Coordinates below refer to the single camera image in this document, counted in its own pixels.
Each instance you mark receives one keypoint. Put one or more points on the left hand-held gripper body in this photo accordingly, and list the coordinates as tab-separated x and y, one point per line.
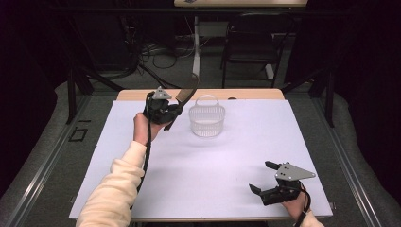
157	110

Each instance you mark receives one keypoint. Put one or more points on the black folding chair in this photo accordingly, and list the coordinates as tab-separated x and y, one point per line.
249	44

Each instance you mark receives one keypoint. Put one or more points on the dark curtain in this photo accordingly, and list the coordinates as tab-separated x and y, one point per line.
372	94
22	78

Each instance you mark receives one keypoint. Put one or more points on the white-legged desk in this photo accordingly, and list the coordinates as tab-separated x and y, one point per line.
196	56

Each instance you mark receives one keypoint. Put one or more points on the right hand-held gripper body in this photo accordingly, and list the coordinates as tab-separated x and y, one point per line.
291	172

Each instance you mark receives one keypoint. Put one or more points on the person's left hand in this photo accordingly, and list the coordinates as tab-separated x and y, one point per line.
142	129

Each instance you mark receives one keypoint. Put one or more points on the white table cover sheet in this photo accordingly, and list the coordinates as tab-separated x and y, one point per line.
205	176

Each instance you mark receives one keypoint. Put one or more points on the grey metal floor rail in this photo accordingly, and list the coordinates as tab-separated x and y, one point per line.
47	164
343	164

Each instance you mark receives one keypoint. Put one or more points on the white plastic basket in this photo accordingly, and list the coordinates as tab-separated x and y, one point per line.
206	126

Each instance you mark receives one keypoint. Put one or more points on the person's right hand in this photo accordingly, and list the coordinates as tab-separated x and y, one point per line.
294	208

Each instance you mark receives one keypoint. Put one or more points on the black metal frame stand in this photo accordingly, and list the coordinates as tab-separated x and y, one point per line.
72	94
329	94

